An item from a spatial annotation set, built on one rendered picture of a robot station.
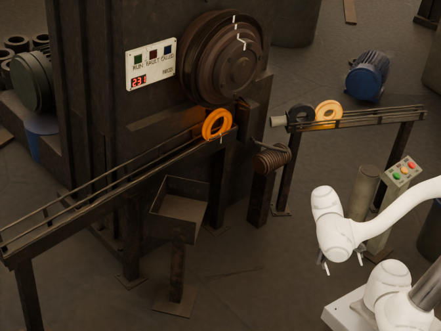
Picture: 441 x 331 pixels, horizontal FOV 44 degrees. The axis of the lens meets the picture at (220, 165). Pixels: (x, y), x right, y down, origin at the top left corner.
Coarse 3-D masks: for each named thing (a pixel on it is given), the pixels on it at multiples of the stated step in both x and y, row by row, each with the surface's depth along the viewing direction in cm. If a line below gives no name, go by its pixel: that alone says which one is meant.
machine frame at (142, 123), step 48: (48, 0) 256; (96, 0) 225; (144, 0) 219; (192, 0) 237; (240, 0) 259; (96, 48) 239; (96, 96) 256; (144, 96) 246; (96, 144) 274; (144, 144) 255; (192, 144) 281; (240, 144) 313; (240, 192) 341; (144, 240) 294
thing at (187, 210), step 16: (160, 192) 240; (176, 192) 251; (192, 192) 249; (208, 192) 247; (160, 208) 246; (176, 208) 247; (192, 208) 247; (160, 224) 229; (176, 224) 227; (192, 224) 225; (176, 240) 233; (192, 240) 231; (176, 256) 257; (176, 272) 264; (160, 288) 284; (176, 288) 271; (192, 288) 286; (160, 304) 277; (176, 304) 277; (192, 304) 278
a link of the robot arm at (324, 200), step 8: (312, 192) 196; (320, 192) 194; (328, 192) 193; (312, 200) 195; (320, 200) 192; (328, 200) 192; (336, 200) 193; (312, 208) 197; (320, 208) 193; (328, 208) 192; (336, 208) 192; (320, 216) 192
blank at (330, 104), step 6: (324, 102) 297; (330, 102) 295; (336, 102) 296; (318, 108) 297; (324, 108) 297; (330, 108) 297; (336, 108) 298; (342, 108) 299; (318, 114) 299; (336, 114) 301; (342, 114) 301
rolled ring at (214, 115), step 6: (222, 108) 273; (210, 114) 269; (216, 114) 268; (222, 114) 272; (228, 114) 275; (210, 120) 268; (228, 120) 278; (204, 126) 270; (210, 126) 270; (222, 126) 281; (228, 126) 280; (204, 132) 271; (210, 132) 272; (204, 138) 275
